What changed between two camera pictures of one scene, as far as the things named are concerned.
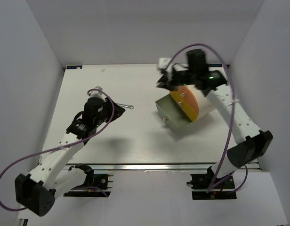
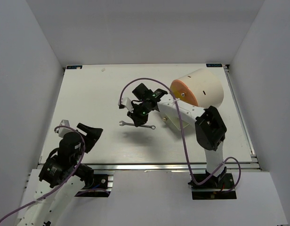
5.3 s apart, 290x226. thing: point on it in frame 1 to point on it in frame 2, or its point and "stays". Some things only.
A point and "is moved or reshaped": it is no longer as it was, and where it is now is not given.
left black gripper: x=118 y=110 to x=93 y=134
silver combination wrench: x=130 y=107 is moved or reshaped
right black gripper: x=171 y=85 to x=138 y=120
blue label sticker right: x=214 y=65 stays
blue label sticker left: x=74 y=67 stays
